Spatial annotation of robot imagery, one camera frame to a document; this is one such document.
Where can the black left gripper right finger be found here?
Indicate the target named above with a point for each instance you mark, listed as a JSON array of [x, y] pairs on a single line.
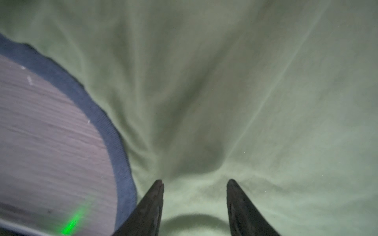
[[244, 217]]

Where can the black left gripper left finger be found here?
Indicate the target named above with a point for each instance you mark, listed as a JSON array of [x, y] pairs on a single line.
[[146, 217]]

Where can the green tank top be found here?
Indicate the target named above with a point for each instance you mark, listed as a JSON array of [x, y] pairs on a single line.
[[281, 96]]

